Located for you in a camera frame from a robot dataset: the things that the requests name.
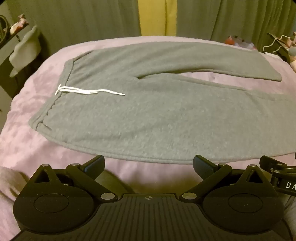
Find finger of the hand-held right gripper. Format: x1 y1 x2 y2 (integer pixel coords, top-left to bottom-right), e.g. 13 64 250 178
259 156 296 173

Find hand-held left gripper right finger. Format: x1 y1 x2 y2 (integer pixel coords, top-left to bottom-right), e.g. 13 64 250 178
181 155 267 202

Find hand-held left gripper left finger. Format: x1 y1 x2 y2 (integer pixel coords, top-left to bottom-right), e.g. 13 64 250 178
30 156 117 202

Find grey pants with white drawstring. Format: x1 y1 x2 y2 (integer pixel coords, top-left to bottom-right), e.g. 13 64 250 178
29 42 296 164

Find pink blanket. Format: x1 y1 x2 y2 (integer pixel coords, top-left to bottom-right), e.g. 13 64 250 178
0 35 296 239

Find dark cabinet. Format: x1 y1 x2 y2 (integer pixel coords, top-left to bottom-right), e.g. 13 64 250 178
0 30 51 100

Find orange plush toy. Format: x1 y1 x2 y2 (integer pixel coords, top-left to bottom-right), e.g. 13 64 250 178
225 35 257 50

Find grey hanging cloth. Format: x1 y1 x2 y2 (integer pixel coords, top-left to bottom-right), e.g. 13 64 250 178
9 25 41 77

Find small figurine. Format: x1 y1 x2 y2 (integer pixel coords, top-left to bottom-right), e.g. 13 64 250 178
10 13 29 34

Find dark round object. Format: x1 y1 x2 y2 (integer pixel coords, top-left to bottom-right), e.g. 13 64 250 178
0 15 10 43

